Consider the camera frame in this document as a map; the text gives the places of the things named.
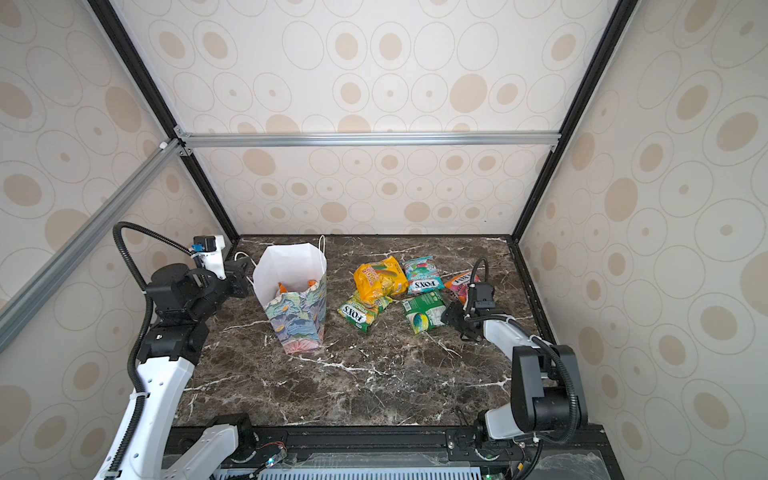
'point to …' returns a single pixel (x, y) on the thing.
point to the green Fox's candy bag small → (360, 313)
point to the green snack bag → (425, 311)
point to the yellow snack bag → (380, 279)
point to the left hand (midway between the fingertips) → (254, 255)
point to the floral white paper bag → (290, 282)
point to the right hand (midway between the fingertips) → (453, 317)
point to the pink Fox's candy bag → (460, 284)
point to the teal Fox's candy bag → (422, 275)
